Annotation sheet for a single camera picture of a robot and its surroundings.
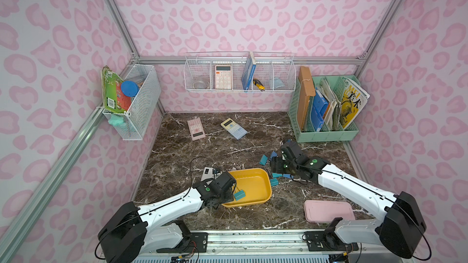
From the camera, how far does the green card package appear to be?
0.67m

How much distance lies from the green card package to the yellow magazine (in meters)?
1.07

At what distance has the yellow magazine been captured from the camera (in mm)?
953
